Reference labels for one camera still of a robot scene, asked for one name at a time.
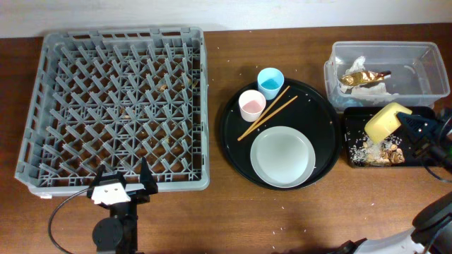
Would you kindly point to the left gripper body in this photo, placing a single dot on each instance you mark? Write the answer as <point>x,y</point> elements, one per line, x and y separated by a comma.
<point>137,197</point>

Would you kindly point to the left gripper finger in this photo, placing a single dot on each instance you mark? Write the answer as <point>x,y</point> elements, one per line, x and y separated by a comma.
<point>146,179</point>
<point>100,172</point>

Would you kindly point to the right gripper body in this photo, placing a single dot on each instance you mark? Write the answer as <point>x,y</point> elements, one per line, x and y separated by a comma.
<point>438,147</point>

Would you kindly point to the yellow plastic bowl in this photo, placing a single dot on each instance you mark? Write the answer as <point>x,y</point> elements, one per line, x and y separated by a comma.
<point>385,122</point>

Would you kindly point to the white paper napkin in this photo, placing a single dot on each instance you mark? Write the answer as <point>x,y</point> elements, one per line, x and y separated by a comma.
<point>377,88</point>

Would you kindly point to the food scraps and rice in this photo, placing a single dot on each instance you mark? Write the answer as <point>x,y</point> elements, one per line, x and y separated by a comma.
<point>366,153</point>

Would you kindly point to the gold brown snack wrapper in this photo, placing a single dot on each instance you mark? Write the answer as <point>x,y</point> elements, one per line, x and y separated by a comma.
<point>364,77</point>

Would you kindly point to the pink white plastic cup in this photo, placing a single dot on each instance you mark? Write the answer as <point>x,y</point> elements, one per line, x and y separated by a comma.
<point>251,105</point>

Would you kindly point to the grey round plate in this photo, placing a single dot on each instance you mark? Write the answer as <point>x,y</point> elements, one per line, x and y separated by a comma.
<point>282,157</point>

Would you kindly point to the wooden chopstick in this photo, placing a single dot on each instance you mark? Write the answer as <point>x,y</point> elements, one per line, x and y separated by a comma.
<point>261,122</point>
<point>263,114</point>

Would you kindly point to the light blue plastic cup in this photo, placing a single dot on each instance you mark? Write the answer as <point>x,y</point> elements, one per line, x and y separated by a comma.
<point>270,81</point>

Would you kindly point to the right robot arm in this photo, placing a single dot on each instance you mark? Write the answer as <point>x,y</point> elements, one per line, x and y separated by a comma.
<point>430,232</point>

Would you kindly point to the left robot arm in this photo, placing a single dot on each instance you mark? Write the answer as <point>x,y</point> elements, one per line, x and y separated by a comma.
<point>118,233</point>

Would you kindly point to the grey plastic dishwasher rack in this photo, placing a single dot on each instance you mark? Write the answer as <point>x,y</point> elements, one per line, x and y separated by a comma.
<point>112,99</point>

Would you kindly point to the clear plastic waste bin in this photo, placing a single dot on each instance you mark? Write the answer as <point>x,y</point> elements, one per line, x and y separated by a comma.
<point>418,74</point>

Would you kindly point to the black rectangular food tray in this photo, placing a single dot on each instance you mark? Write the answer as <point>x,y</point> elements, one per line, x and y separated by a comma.
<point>355,119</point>

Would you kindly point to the round black serving tray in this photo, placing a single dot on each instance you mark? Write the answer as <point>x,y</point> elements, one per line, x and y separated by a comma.
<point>311,114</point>

